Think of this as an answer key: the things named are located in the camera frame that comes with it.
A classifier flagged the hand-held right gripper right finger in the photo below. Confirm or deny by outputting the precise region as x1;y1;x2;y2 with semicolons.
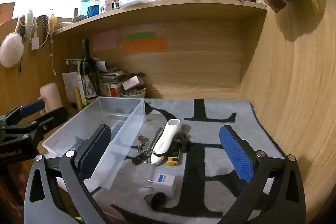
219;124;306;224

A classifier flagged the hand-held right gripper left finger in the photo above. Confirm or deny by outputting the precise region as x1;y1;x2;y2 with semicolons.
24;124;113;224

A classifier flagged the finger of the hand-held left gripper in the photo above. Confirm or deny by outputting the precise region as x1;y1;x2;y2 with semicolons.
0;99;46;126
0;106;69;146

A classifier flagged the clear plastic tray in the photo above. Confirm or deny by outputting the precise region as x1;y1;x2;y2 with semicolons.
42;97;146;190

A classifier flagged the black small device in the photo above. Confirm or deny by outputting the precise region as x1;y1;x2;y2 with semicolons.
172;132;195;153

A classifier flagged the black and gold tube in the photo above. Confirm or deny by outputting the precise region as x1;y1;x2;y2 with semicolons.
167;147;182;167

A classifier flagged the silver metal pen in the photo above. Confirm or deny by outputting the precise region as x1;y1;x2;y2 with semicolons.
146;127;164;155

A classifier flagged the white handheld massager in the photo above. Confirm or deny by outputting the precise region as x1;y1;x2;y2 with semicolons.
150;119;182;166

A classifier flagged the white plug adapter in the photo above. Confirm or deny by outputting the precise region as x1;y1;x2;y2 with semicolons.
146;173;176;199

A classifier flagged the yellow tube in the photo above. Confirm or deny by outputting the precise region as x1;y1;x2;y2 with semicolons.
75;89;85;109

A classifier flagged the handwritten paper note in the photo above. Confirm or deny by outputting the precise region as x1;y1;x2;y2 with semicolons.
62;72;85;104

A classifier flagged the bunch of keys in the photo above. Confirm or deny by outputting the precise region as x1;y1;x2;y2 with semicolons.
131;135;153;166

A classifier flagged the grey lettered mat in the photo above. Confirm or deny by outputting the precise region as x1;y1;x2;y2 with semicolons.
87;98;287;224

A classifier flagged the dark wine bottle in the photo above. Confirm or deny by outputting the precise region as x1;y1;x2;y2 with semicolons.
79;39;102;106

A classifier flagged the white fluffy pompom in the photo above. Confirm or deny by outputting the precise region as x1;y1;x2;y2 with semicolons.
0;32;25;68

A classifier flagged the stack of books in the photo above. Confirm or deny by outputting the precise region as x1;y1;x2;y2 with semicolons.
99;70;127;97

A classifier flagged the bowl of stones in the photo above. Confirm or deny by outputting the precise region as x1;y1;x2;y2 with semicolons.
121;88;147;99

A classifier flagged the white folded card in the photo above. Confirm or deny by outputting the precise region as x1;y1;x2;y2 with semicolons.
122;76;140;90

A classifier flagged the black round object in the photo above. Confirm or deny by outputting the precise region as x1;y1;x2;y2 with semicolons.
145;193;168;211

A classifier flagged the pink sticky note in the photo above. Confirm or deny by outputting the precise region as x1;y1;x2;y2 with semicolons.
92;30;117;51

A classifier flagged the teal bottle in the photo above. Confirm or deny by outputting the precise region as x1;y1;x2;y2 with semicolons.
80;0;90;17

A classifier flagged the blue glass bottle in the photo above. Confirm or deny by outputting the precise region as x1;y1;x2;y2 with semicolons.
88;0;102;16

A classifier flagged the orange sticky note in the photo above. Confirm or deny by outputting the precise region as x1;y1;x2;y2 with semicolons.
122;36;168;54

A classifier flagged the green sticky note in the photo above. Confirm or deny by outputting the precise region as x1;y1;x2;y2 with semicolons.
125;31;157;41

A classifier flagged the white flat box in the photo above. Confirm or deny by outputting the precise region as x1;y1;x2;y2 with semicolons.
118;0;148;7

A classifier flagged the wooden shelf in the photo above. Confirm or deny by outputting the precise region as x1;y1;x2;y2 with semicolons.
52;0;269;36

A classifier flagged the white charging cable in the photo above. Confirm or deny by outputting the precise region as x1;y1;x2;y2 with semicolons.
29;17;51;50

